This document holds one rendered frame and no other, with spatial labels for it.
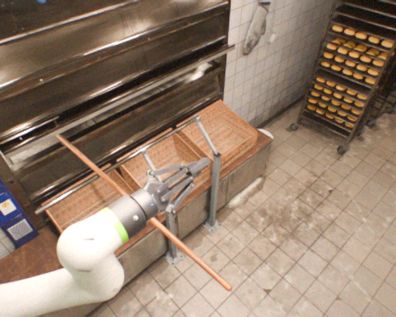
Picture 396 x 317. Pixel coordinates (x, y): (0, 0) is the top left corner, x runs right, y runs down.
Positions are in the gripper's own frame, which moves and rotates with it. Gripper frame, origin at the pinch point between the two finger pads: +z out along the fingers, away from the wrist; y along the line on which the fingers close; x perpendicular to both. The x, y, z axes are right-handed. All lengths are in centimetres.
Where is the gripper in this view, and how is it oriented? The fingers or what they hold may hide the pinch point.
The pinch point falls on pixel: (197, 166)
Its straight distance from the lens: 84.2
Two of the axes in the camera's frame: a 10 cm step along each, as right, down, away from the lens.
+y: 4.5, 8.6, 2.3
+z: 7.2, -5.0, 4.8
